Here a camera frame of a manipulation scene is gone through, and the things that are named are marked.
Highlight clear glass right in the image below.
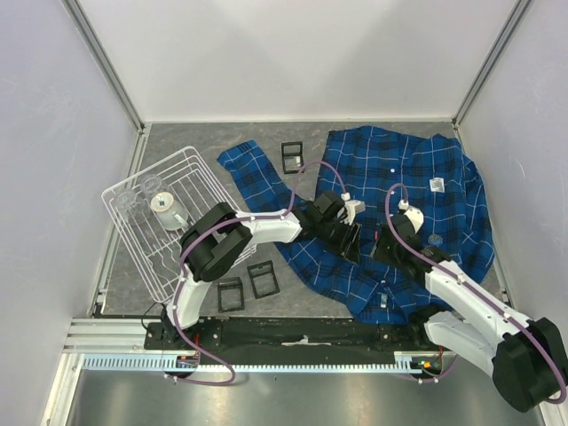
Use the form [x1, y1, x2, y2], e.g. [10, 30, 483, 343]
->
[140, 174, 168, 201]

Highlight black frame front middle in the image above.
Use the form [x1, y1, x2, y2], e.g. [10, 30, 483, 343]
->
[247, 261, 280, 299]

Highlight clear glass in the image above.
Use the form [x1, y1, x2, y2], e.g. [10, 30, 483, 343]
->
[115, 189, 143, 223]
[140, 174, 168, 201]

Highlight black frame at back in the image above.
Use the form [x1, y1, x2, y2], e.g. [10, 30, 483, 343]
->
[280, 141, 304, 174]

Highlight aluminium frame post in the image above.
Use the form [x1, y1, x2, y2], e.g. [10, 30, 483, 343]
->
[452, 0, 533, 132]
[62, 0, 146, 133]

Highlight clear glass left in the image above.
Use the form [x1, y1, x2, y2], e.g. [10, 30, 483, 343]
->
[115, 189, 143, 223]

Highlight white ceramic mug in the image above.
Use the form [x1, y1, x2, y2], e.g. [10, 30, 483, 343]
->
[150, 191, 189, 232]

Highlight light blue cable duct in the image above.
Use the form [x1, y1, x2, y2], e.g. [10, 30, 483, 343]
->
[82, 352, 422, 375]

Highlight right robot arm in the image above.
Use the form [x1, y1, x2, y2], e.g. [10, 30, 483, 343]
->
[372, 209, 567, 413]

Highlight right aluminium frame post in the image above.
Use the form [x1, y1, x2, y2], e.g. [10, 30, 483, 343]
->
[452, 0, 533, 132]

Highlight left aluminium frame post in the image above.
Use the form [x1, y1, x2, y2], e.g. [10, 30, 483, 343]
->
[62, 0, 146, 133]

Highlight dark blue round brooch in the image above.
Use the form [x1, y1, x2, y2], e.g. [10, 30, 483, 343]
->
[427, 233, 443, 247]

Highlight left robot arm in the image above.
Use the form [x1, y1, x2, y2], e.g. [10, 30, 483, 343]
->
[163, 191, 365, 349]

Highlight blue plaid shirt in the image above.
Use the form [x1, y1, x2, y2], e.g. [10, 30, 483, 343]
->
[217, 126, 496, 325]

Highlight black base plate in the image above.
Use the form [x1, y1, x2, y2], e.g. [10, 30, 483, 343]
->
[146, 315, 440, 356]

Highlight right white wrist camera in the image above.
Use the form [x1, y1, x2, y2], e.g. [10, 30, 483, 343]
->
[398, 200, 424, 233]

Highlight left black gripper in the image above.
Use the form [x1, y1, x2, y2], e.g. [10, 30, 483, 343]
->
[316, 218, 362, 266]

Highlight black frame near rack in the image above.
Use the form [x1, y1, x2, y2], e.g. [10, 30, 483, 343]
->
[217, 277, 245, 313]

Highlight white wire dish rack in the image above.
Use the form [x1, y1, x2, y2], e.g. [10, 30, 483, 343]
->
[101, 146, 239, 303]

